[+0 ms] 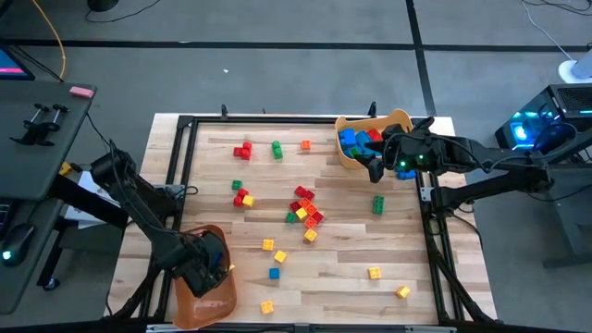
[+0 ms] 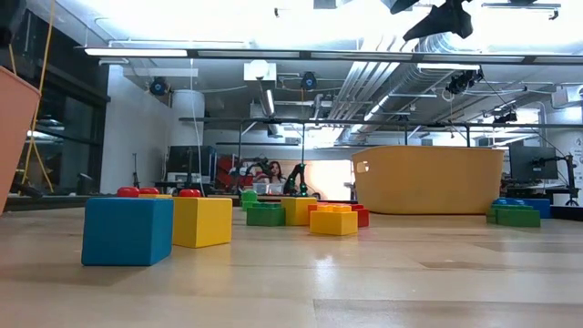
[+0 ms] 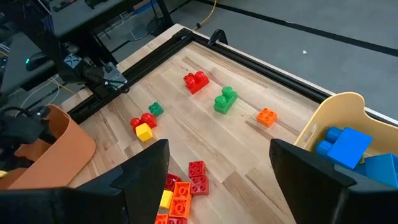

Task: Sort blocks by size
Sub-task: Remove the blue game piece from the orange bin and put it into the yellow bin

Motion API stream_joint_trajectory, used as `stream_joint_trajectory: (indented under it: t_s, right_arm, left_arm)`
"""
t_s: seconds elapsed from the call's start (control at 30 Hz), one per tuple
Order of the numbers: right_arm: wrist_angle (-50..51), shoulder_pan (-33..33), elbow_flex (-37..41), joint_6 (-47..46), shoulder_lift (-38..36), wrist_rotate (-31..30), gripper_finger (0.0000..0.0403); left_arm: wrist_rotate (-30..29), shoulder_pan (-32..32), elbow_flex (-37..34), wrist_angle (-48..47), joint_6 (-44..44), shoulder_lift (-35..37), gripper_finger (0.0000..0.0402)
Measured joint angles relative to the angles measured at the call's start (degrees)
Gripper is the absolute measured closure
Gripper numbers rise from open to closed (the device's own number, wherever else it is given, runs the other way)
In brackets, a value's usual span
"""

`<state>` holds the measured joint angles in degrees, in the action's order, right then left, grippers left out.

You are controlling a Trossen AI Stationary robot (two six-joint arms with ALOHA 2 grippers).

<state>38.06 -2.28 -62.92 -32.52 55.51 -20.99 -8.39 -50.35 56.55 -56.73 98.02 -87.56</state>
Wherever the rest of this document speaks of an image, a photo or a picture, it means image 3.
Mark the blue large stud block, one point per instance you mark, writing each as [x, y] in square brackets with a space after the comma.
[382, 170]
[345, 147]

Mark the green large stud block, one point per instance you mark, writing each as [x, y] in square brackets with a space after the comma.
[225, 99]

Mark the green small stud block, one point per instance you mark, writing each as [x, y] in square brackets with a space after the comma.
[156, 109]

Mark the yellow plain cube block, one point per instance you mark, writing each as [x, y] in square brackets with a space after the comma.
[166, 199]
[144, 132]

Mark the orange small stud block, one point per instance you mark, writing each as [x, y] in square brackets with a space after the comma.
[161, 219]
[266, 117]
[182, 190]
[179, 207]

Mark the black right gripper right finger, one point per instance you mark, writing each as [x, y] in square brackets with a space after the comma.
[326, 199]

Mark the yellow tag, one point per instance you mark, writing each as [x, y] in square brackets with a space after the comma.
[2, 173]

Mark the orange plastic bin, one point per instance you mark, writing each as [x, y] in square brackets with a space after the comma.
[71, 149]

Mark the black computer mouse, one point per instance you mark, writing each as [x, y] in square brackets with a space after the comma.
[36, 60]

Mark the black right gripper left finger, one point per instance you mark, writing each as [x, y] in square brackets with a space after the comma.
[124, 199]

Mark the red large stud block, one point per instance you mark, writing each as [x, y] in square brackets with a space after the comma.
[196, 82]
[146, 119]

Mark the yellow plastic bin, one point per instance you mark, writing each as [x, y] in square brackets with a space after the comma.
[342, 109]

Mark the dark red small stud block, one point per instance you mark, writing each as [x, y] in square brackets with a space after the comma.
[172, 182]

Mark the black frame clamp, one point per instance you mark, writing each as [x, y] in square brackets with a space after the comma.
[217, 36]

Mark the black aluminium table frame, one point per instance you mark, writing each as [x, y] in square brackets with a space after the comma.
[248, 63]

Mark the dark grey side desk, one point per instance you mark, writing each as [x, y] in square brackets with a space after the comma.
[77, 15]

